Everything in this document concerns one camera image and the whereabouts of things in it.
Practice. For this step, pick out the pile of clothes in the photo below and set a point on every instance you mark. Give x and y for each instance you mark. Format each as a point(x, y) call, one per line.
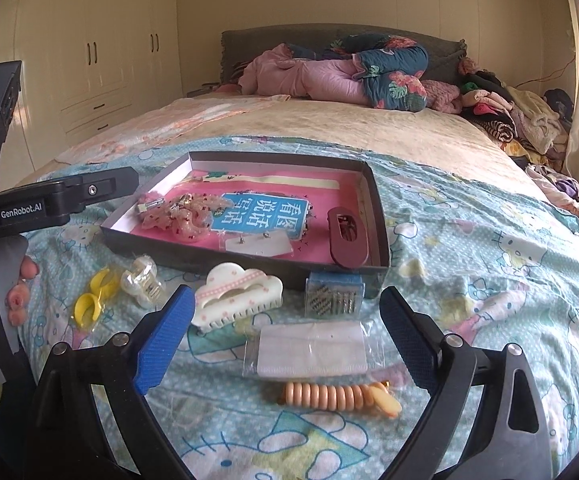
point(532, 130)

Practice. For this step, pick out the pearl clear small claw clip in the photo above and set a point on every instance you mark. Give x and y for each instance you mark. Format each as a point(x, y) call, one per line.
point(141, 282)

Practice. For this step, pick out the yellow hoop earrings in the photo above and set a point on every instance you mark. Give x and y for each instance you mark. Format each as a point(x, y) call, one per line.
point(90, 306)

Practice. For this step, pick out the dark floral quilted garment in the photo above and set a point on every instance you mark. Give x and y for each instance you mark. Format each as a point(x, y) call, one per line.
point(377, 70)

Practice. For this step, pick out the cream wardrobe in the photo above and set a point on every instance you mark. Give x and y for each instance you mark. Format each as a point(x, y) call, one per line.
point(87, 66)

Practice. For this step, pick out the beige bed cover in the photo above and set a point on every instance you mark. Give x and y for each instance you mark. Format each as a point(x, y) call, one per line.
point(432, 138)

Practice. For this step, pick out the cream white claw clip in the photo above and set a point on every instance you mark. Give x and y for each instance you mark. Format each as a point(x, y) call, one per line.
point(231, 293)

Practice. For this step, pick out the clear plastic bag white card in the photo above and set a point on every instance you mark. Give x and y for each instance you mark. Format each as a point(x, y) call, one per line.
point(312, 350)

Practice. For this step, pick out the white earring card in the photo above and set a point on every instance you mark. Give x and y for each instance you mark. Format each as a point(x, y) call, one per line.
point(268, 244)

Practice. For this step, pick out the pink padded garment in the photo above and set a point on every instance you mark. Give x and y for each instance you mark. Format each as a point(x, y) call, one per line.
point(276, 72)

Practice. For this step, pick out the sheer pink dotted hair bow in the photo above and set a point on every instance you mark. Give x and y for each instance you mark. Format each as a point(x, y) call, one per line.
point(187, 217)

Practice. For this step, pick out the dark shallow cardboard box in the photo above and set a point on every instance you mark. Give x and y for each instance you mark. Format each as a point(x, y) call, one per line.
point(118, 237)

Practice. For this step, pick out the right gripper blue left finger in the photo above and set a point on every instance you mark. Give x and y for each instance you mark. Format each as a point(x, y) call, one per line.
point(166, 329)

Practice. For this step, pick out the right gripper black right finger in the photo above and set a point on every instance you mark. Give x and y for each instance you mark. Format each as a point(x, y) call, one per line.
point(416, 336)

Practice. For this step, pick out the dark red oval hair clip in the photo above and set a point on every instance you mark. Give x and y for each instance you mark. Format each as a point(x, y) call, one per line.
point(348, 242)

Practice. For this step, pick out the peach floral blanket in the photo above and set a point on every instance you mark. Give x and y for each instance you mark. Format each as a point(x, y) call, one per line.
point(162, 126)

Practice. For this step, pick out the small box of hairpins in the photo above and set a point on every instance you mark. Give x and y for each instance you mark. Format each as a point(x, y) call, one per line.
point(333, 295)

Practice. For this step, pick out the person's left hand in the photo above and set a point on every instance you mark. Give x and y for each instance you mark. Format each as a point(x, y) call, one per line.
point(19, 296)

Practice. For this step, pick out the dark grey headboard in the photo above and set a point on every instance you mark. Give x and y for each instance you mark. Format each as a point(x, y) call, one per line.
point(241, 46)

